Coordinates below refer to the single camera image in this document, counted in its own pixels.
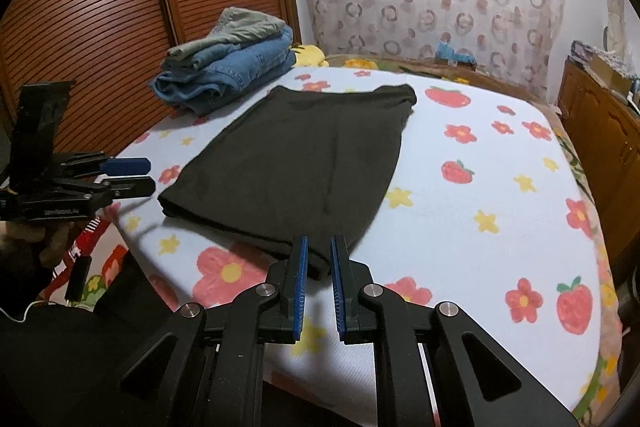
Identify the blue folded jeans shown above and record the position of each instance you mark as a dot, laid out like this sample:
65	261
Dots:
225	77

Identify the white flower strawberry blanket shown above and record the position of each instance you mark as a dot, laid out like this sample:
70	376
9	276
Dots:
475	187

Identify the beige tied curtain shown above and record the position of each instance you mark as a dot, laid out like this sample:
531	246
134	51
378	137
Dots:
615	17

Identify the wooden sideboard cabinet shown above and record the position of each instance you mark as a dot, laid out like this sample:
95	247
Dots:
600	132

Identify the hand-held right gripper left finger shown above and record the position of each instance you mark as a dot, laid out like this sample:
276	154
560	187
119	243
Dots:
300	287

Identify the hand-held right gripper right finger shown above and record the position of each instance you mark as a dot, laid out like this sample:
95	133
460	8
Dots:
339	292

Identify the yellow plush toy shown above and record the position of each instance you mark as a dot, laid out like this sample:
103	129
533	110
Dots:
312	56

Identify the wooden louvred wardrobe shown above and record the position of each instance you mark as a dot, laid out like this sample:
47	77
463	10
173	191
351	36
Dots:
100	7

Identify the grey folded pants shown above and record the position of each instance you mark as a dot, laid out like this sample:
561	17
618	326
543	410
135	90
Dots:
235	32

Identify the cardboard box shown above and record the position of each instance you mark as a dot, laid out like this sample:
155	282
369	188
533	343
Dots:
610	74

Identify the person's left hand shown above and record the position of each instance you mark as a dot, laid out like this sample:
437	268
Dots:
52	244

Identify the blue toy on bed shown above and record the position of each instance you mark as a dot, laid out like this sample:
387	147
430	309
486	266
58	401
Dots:
455	54

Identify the black pants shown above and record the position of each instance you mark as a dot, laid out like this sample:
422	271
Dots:
290	167

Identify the person's black clothing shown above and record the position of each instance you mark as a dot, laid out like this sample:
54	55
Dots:
60	357

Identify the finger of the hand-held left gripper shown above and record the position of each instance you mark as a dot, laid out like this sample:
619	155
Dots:
125	166
135	187

